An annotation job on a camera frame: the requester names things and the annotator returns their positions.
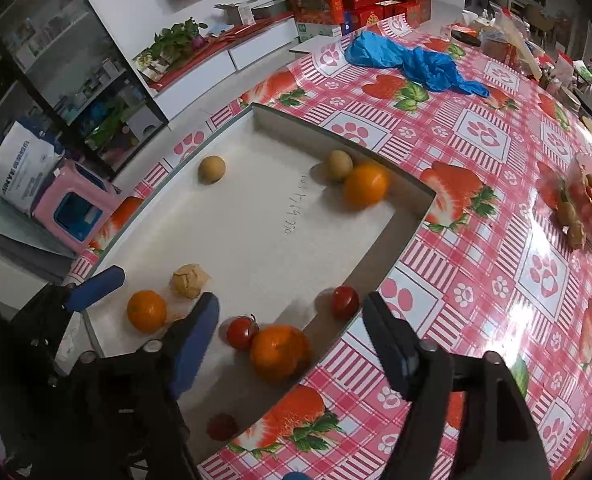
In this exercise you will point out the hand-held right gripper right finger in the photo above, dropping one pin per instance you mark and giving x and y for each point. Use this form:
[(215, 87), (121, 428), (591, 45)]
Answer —
[(388, 345)]

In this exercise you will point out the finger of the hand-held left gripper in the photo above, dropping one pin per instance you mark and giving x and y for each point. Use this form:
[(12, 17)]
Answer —
[(95, 287)]

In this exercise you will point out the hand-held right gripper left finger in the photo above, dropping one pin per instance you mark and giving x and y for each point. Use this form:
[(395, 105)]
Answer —
[(195, 350)]

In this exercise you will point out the red cherry tomato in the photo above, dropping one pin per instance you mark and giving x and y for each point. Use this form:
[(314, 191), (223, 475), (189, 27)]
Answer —
[(346, 302), (241, 334), (222, 426)]

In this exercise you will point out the grey tray with white inside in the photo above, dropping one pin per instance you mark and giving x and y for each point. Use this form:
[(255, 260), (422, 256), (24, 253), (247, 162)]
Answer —
[(276, 220)]

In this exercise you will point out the brown-green kiwi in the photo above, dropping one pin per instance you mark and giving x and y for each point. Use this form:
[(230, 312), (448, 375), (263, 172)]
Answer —
[(339, 166), (211, 169), (566, 212), (590, 181)]

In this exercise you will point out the pink and blue box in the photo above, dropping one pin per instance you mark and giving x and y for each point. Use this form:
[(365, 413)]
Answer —
[(50, 195)]

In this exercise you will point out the strawberry print plaid tablecloth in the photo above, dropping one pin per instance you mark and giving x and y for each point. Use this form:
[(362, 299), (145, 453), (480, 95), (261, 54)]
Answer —
[(476, 270)]

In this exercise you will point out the white printed sack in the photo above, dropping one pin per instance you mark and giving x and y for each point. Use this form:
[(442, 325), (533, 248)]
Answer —
[(23, 165)]

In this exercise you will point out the brown dried walnut ball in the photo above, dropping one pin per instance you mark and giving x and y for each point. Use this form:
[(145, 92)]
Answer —
[(577, 235)]

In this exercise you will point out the white television cabinet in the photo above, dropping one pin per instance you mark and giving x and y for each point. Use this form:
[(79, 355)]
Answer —
[(195, 85)]

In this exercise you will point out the black glass display cabinet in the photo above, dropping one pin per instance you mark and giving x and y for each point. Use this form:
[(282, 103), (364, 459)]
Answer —
[(75, 60)]

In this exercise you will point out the green potted plant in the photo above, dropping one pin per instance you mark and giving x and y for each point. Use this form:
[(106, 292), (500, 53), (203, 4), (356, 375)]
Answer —
[(178, 37)]

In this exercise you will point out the crumpled blue plastic gloves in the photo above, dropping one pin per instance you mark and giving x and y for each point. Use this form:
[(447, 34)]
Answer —
[(416, 62)]

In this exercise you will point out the small open white carton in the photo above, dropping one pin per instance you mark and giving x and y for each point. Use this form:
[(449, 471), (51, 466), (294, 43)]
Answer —
[(235, 14)]

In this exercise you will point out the black round tin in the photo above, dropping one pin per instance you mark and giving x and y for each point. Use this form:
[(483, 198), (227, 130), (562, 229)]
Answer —
[(465, 37)]

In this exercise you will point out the white and green carton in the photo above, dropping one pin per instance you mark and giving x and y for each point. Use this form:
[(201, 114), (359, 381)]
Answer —
[(316, 30)]

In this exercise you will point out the grey cardboard box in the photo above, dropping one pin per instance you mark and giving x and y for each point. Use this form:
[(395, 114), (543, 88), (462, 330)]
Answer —
[(273, 10)]

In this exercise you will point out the clear plastic bag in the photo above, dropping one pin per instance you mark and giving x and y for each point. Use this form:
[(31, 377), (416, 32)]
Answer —
[(513, 35)]

